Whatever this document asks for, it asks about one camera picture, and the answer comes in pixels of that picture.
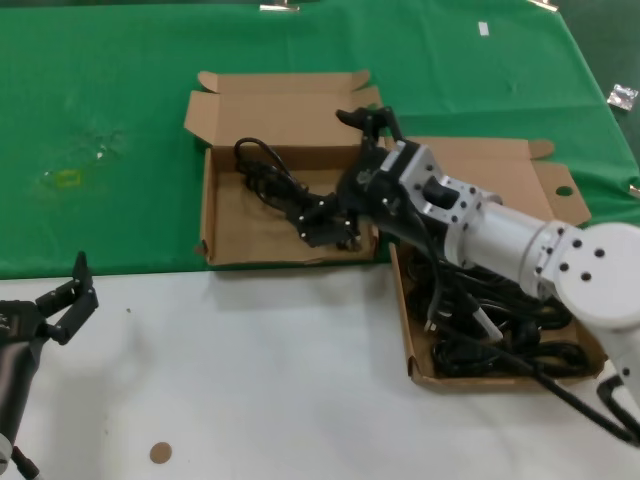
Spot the torn-edged open cardboard box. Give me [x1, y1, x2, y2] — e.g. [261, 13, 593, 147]
[182, 69, 390, 267]

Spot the black power cable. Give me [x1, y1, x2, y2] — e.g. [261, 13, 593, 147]
[432, 334, 601, 381]
[407, 289, 451, 334]
[233, 137, 362, 251]
[402, 244, 441, 296]

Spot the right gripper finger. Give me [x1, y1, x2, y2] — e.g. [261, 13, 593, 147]
[335, 105, 407, 151]
[292, 192, 364, 251]

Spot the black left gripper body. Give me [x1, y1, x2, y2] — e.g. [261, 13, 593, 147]
[0, 298, 52, 437]

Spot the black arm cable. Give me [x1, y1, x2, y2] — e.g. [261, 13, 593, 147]
[9, 444, 45, 480]
[409, 199, 640, 447]

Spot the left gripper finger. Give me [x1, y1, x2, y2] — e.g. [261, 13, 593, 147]
[33, 251, 91, 320]
[43, 273, 100, 347]

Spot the green table cloth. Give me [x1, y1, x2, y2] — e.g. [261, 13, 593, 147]
[0, 0, 640, 279]

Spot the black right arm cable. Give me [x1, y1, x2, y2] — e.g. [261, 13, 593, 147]
[409, 199, 640, 447]

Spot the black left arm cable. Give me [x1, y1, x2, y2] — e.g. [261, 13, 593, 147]
[9, 444, 45, 480]

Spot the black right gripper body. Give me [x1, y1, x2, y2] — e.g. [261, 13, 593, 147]
[334, 142, 449, 261]

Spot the silver foil scrap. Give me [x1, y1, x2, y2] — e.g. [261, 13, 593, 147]
[607, 83, 640, 112]

